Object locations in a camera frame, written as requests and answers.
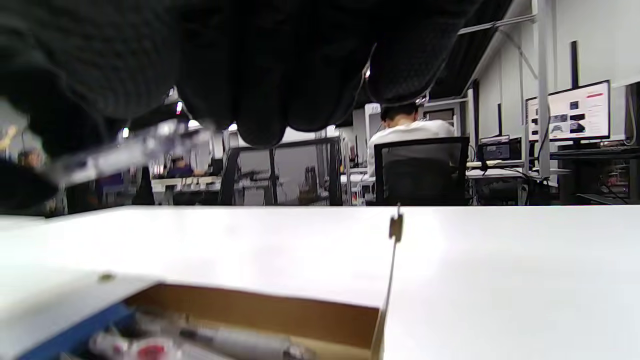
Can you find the small black device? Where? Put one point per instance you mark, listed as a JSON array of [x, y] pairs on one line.
[[495, 149]]

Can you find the person's right hand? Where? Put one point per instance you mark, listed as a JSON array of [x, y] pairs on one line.
[[250, 60]]

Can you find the black desk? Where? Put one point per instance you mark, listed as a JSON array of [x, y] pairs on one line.
[[595, 152]]

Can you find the black mesh chair square back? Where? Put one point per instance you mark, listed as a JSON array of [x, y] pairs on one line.
[[230, 170]]

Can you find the clear red-tipped pen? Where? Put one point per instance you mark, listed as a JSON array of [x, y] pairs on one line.
[[145, 347]]

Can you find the silver pen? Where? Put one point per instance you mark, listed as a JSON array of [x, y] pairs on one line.
[[240, 342]]

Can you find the clear grey pen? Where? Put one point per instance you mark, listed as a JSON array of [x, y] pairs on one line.
[[125, 150]]

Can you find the kraft translucent pull-out pencil case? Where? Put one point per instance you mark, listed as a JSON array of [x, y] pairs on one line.
[[250, 310]]

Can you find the computer monitor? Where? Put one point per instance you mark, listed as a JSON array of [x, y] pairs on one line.
[[570, 110]]

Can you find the grey metal post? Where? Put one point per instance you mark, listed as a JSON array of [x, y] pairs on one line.
[[543, 75]]

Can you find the black swivel office chair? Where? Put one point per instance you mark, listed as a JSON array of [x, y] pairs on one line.
[[420, 175]]

